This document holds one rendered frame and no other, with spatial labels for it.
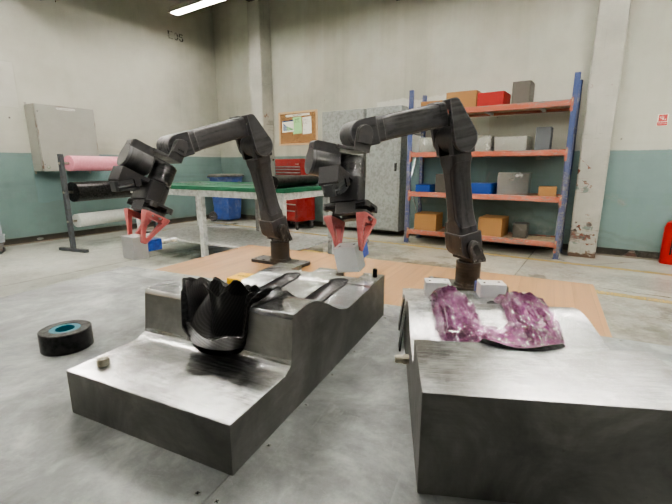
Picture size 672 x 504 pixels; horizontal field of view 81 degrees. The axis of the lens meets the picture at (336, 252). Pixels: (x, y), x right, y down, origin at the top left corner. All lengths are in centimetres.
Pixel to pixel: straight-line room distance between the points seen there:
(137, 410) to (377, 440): 28
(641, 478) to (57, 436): 61
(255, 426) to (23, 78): 718
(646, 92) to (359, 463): 584
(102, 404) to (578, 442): 52
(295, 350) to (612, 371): 35
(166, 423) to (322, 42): 734
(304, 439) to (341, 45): 711
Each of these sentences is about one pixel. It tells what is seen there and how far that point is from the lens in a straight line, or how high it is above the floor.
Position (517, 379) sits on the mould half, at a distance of 44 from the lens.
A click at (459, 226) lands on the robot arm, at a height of 97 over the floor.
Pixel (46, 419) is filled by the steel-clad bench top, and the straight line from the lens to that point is 66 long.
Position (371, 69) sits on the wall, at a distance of 702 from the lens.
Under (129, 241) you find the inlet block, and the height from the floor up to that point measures 94.
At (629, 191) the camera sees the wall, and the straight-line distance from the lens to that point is 604.
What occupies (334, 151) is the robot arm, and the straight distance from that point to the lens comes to 85.
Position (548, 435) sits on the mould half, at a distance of 44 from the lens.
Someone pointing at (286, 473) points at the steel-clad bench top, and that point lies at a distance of 48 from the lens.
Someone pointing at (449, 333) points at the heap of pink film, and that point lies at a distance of 58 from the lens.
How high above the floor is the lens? 111
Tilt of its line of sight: 12 degrees down
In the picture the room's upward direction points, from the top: straight up
